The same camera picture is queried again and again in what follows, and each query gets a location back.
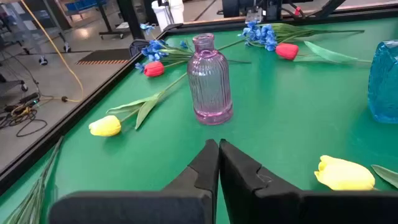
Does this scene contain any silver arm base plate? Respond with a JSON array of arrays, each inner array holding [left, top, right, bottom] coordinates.
[[244, 7, 264, 24]]

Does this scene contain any black hazard-striped floor mat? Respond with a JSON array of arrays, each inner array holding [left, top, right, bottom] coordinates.
[[76, 48, 131, 66]]

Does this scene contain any black support strut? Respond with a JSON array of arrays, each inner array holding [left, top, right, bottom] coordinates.
[[313, 0, 348, 19]]

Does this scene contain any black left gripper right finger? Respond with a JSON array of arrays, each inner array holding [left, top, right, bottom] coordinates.
[[219, 139, 398, 224]]

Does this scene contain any white artificial flower spray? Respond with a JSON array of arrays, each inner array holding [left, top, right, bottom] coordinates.
[[2, 136, 65, 224]]

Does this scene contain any green table mat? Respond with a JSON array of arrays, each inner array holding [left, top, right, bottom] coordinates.
[[0, 17, 398, 224]]

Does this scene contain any black office chair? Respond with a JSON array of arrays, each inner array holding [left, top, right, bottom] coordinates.
[[129, 39, 150, 58]]

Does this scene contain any black table frame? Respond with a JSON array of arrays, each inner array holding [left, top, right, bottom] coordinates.
[[0, 6, 398, 197]]

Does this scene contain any grey metal rolling cart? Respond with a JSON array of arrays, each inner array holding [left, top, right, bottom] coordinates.
[[0, 0, 72, 66]]

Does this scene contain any black power strip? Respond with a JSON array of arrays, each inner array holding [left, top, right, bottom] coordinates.
[[2, 92, 41, 113]]

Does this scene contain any black floor cable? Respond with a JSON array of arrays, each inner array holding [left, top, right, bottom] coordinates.
[[0, 104, 49, 138]]

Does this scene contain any white plastic bucket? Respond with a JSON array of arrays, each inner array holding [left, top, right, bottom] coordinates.
[[151, 0, 185, 32]]

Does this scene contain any black caster base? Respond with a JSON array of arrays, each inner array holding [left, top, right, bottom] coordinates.
[[0, 73, 29, 94]]

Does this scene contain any blue cut-glass vase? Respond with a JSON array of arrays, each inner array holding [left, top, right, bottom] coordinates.
[[367, 39, 398, 124]]

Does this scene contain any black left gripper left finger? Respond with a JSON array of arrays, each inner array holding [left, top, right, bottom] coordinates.
[[49, 139, 220, 224]]

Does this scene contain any black vertical post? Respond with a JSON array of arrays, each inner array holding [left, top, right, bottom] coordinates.
[[116, 0, 146, 40]]

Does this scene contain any blue plastic bin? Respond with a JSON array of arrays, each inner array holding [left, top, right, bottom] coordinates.
[[63, 0, 108, 16]]

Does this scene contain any purple ribbed glass vase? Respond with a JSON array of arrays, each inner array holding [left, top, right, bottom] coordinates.
[[186, 32, 234, 126]]

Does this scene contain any yellow floor cable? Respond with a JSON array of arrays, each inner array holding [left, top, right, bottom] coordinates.
[[19, 0, 85, 103]]

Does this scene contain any yellow artificial tulip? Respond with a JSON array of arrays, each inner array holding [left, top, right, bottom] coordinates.
[[88, 39, 247, 138], [313, 154, 398, 192]]

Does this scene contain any black rolling stand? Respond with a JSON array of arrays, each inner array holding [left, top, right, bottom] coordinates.
[[96, 0, 125, 40]]

